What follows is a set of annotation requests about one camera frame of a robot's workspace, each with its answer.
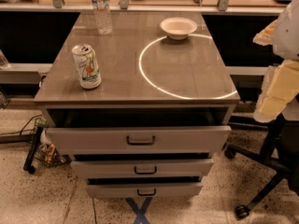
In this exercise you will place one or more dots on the black wire cart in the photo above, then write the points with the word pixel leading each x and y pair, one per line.
pixel 43 149

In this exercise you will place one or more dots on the bottom grey drawer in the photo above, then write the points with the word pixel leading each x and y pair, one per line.
pixel 144 190

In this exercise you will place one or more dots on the grey drawer cabinet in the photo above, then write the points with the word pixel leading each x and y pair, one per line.
pixel 148 80

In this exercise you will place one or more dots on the top grey drawer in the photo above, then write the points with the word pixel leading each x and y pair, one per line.
pixel 196 139

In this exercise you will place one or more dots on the middle grey drawer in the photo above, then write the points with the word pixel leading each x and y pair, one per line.
pixel 141 168

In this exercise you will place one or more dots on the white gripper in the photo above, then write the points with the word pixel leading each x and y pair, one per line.
pixel 289 36

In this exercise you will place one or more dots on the clear plastic water bottle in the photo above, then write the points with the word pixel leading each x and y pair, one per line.
pixel 102 16

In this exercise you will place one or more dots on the grey drawer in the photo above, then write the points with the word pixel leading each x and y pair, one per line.
pixel 196 139
pixel 144 190
pixel 141 168

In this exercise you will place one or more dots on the white paper bowl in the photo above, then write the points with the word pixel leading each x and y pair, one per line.
pixel 178 28

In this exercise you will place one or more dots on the white 7up soda can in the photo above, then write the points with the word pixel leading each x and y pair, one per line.
pixel 86 65

